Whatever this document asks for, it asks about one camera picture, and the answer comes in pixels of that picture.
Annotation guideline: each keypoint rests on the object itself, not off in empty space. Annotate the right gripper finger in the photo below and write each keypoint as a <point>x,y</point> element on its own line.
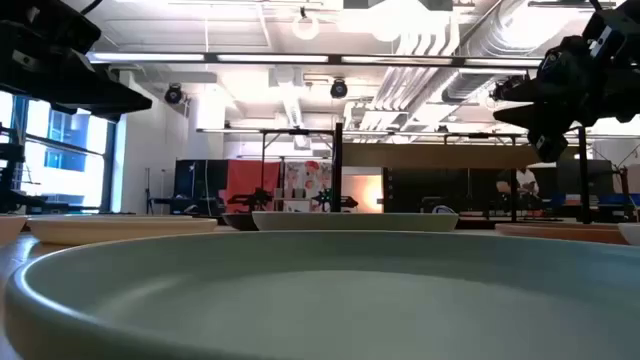
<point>525,117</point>
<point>532,96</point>

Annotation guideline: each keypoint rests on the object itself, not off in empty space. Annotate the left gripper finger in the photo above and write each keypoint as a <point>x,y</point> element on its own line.
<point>110,100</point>
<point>85,114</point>

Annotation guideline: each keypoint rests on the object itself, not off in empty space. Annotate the terracotta plate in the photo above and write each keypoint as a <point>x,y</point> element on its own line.
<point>550,233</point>

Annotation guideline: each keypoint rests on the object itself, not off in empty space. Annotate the cream white plate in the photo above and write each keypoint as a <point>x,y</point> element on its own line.
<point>120,230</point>

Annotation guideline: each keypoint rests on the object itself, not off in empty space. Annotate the dark brown plate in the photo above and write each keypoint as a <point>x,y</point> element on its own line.
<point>239,222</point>

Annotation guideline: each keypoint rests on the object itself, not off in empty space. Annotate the sage green plate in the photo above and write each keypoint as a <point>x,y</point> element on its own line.
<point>320,300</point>

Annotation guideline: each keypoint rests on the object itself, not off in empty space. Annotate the black background robot arm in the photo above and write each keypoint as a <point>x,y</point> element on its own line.
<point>256,199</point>
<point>325,200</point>

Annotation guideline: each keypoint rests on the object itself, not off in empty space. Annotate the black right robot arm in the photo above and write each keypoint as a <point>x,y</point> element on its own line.
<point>620,20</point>

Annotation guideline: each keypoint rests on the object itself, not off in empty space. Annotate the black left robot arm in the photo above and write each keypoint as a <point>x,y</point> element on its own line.
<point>45,22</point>

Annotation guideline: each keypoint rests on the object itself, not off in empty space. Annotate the black ceiling lamp cluster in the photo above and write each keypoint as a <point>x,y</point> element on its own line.
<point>500,84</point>

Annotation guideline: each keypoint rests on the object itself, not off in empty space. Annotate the white LED light strip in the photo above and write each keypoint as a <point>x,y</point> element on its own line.
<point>272,58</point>
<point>397,60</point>
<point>150,57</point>
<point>500,62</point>

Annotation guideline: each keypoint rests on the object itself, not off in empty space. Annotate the person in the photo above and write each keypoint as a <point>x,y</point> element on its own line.
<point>526,181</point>

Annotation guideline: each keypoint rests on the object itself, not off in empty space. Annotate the black ceiling spotlight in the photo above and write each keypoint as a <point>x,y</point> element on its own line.
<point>173,94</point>
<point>339,88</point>

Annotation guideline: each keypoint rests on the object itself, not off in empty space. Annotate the black machine stand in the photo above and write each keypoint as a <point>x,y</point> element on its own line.
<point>10,152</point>

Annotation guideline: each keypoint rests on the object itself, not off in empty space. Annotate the black partition panel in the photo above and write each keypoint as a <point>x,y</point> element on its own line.
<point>200,175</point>

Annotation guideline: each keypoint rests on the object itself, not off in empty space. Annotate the blue table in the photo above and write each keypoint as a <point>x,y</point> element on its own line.
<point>615,200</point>

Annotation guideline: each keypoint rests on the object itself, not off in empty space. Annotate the blue white ball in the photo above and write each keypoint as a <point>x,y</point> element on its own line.
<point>444,209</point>

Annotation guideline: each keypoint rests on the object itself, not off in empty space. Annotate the wide black partition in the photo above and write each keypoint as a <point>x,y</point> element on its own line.
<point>410,190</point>

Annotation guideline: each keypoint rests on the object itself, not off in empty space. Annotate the red partition panel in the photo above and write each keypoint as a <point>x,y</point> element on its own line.
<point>250,175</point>

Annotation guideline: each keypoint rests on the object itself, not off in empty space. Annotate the floral partition panel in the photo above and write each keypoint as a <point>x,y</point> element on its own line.
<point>307,175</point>

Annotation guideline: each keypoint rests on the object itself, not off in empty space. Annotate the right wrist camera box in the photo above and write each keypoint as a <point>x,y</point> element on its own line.
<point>547,145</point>

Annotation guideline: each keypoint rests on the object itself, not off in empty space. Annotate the silver ventilation duct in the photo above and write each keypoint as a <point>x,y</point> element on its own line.
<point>515,35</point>

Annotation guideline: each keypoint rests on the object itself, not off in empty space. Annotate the wooden shelf with black frame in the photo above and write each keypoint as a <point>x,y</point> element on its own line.
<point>425,156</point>

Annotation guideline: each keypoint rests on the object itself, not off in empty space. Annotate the black background rig frame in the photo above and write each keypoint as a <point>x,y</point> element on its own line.
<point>300,132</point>

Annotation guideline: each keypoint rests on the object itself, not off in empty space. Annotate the black overhead frame bar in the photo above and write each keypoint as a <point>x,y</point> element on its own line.
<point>335,59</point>

